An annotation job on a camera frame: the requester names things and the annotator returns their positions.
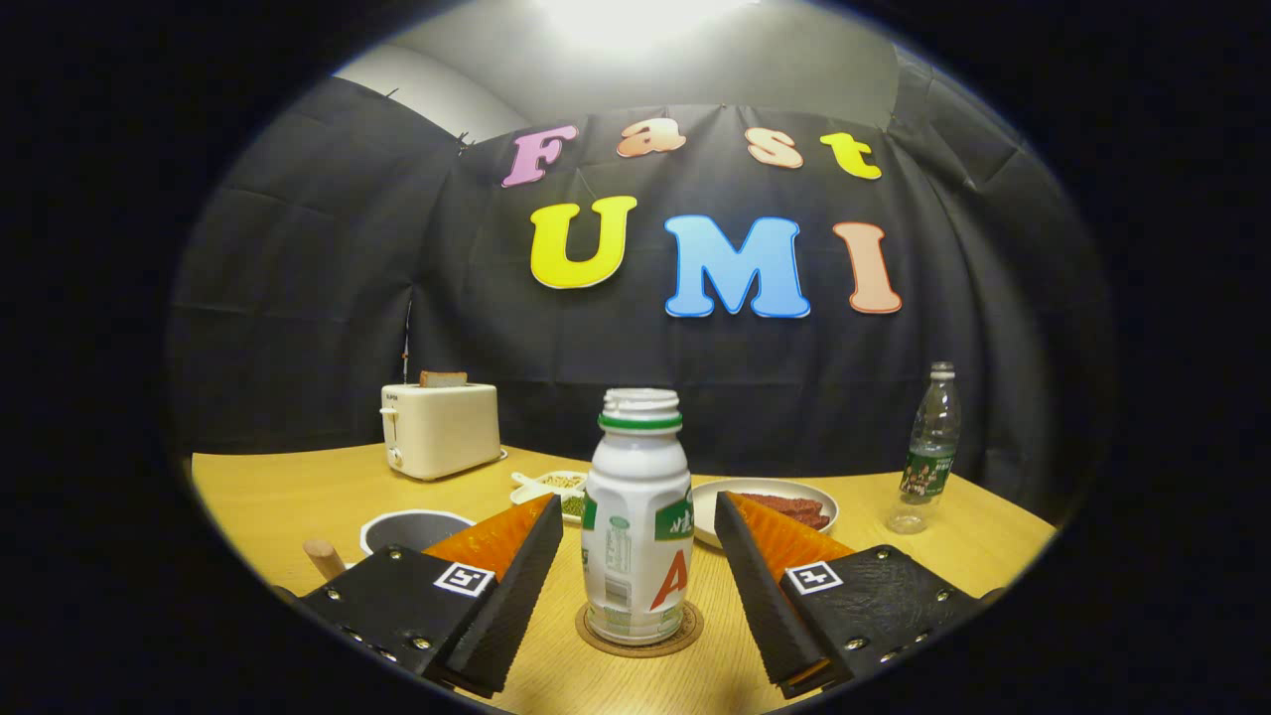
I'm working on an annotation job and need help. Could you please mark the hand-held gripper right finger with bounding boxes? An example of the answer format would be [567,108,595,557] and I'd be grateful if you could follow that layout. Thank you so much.
[714,491,994,699]

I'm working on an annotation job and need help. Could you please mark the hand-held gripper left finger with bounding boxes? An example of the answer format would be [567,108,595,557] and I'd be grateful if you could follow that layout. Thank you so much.
[298,494,564,699]

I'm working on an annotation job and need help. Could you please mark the round wooden coaster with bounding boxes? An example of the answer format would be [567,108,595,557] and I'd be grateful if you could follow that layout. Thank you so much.
[575,601,705,658]

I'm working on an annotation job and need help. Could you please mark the white cup with wooden handle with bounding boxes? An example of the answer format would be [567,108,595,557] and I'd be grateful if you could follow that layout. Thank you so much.
[303,509,478,582]

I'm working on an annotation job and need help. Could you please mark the white juice bottle green label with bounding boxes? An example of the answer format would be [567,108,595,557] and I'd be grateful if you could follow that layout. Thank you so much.
[581,388,694,646]

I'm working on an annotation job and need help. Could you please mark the clear plastic water bottle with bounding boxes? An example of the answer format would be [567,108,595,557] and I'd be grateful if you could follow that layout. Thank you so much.
[887,361,962,535]

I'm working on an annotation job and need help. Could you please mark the red meat slices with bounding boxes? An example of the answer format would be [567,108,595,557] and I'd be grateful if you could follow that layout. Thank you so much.
[737,493,833,531]

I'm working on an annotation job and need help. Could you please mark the white round plate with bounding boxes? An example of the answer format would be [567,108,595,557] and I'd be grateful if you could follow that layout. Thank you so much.
[690,478,840,550]

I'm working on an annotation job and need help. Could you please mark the small white divided dish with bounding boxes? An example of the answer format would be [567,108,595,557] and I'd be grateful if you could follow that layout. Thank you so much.
[509,470,589,524]

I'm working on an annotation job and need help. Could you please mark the cream toaster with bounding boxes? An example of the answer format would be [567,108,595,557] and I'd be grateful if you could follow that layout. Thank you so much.
[380,382,502,482]

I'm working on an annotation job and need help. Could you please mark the wooden table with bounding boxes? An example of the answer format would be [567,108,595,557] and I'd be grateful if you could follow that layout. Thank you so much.
[191,444,1057,715]

